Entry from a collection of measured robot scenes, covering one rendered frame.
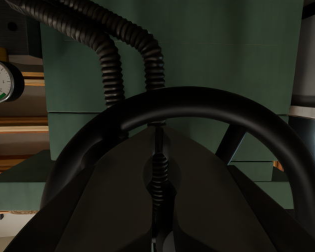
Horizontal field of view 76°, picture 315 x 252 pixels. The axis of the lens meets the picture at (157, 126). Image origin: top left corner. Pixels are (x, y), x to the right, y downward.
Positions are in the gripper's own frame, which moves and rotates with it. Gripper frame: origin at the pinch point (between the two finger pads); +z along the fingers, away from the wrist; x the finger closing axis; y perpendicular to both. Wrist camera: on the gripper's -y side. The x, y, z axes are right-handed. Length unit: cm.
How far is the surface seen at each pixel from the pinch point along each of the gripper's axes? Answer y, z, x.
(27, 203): 26.2, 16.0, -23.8
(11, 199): 25.3, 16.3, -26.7
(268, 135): 3.3, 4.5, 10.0
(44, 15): -5.4, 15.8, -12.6
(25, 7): -6.1, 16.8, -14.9
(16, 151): 159, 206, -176
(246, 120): 1.9, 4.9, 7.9
